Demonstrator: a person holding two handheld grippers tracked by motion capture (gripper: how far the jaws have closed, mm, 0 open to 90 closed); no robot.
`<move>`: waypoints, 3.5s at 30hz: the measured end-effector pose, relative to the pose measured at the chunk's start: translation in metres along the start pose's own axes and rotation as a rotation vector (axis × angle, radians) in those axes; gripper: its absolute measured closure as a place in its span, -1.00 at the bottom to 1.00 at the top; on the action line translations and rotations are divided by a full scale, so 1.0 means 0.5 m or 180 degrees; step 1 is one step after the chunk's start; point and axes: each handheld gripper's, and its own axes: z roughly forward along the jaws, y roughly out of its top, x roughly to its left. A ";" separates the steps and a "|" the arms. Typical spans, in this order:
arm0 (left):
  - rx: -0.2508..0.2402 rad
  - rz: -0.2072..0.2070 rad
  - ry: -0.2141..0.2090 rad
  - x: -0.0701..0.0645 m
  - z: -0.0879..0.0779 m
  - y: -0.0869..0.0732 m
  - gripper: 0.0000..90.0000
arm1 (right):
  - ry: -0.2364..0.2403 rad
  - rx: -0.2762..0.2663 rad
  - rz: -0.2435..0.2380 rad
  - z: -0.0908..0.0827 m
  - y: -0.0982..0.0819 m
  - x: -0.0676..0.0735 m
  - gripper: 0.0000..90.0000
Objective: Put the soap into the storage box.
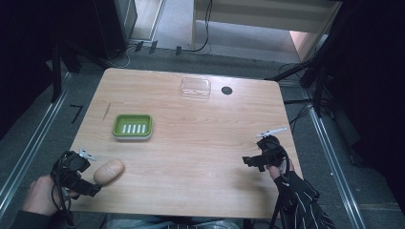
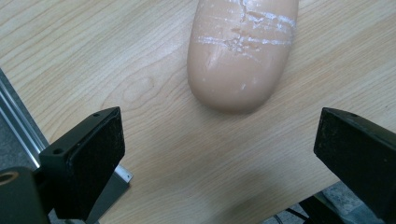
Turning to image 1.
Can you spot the small black floor bracket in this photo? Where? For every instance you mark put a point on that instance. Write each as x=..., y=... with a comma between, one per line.
x=138, y=46
x=153, y=47
x=178, y=50

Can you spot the person's right hand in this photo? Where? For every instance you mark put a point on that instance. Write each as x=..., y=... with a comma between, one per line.
x=276, y=171

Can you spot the metal floor rail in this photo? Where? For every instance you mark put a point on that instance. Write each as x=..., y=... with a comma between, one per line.
x=35, y=140
x=334, y=168

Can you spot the green soap dish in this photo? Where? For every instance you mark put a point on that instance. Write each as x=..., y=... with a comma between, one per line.
x=132, y=127

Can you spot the person's left hand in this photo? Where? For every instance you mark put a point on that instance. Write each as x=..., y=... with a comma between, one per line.
x=39, y=197

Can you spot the white wooden furniture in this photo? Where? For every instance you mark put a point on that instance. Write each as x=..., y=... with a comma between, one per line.
x=264, y=19

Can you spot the tan bread roll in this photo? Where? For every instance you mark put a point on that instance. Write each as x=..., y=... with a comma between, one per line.
x=109, y=171

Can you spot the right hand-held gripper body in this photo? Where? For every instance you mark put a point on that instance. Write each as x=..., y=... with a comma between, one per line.
x=271, y=149

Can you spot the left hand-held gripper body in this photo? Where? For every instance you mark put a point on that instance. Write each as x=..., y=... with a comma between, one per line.
x=72, y=163

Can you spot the black round table grommet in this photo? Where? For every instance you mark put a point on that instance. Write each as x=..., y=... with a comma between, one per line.
x=226, y=90

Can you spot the clear plastic box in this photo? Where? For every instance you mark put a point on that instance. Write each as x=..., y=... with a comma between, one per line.
x=195, y=87

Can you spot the black cabinet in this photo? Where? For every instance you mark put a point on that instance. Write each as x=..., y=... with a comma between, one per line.
x=111, y=25

